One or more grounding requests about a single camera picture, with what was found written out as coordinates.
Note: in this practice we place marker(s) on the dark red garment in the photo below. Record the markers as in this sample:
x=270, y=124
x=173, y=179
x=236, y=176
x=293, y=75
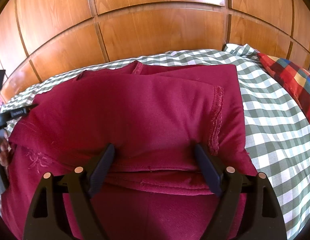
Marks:
x=135, y=115

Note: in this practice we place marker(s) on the person's left hand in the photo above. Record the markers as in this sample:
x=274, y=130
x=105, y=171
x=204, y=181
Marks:
x=3, y=152

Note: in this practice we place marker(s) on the red plaid pillow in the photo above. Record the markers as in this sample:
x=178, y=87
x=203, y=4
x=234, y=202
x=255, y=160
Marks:
x=292, y=80

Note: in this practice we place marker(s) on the wooden wardrobe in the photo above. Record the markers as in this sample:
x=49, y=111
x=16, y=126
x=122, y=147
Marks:
x=145, y=22

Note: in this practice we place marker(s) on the green white checkered bedsheet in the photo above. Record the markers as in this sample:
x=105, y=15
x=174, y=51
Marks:
x=270, y=130

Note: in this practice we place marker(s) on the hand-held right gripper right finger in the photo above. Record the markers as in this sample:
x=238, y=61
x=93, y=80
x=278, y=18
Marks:
x=207, y=170

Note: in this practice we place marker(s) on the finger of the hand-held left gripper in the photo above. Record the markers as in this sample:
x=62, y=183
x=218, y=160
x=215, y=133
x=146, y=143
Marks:
x=18, y=113

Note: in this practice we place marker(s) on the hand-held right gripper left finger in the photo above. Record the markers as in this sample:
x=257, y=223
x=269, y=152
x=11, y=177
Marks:
x=102, y=170

